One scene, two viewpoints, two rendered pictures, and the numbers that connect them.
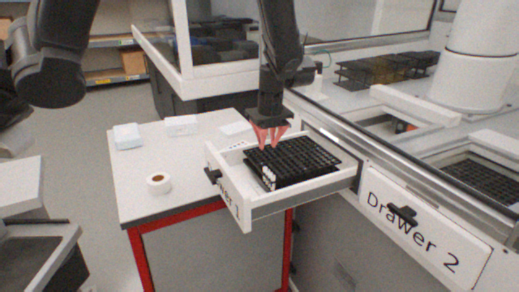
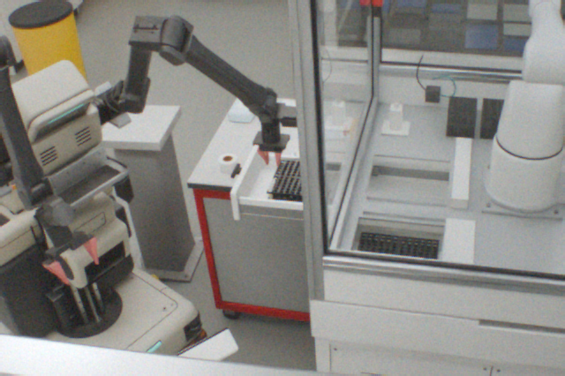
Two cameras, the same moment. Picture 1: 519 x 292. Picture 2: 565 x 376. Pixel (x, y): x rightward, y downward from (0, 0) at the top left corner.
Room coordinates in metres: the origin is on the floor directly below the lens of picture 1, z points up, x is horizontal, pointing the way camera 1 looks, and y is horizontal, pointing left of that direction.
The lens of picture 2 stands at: (-0.58, -1.25, 2.20)
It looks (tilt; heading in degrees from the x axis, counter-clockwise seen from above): 38 degrees down; 43
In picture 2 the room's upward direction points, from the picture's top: 5 degrees counter-clockwise
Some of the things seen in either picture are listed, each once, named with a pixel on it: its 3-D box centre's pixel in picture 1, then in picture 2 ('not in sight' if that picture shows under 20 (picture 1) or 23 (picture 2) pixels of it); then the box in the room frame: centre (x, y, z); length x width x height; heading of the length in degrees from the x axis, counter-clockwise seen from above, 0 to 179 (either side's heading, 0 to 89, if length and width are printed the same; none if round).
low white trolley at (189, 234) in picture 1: (202, 221); (292, 217); (1.04, 0.26, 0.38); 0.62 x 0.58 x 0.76; 26
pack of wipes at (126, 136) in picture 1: (127, 135); (244, 109); (1.09, 0.52, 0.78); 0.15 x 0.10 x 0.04; 25
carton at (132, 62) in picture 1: (138, 60); not in sight; (4.26, 1.65, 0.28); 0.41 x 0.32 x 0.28; 120
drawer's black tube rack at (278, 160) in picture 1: (289, 165); (307, 186); (0.75, -0.09, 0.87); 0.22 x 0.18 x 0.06; 116
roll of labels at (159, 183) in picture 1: (159, 183); (228, 162); (0.78, 0.31, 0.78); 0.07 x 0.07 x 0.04
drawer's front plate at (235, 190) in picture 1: (225, 182); (247, 179); (0.66, 0.09, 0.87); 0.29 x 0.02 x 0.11; 26
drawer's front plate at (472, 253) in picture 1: (411, 220); not in sight; (0.52, -0.34, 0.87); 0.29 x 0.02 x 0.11; 26
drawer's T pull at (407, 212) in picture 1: (405, 212); not in sight; (0.51, -0.31, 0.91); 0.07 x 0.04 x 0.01; 26
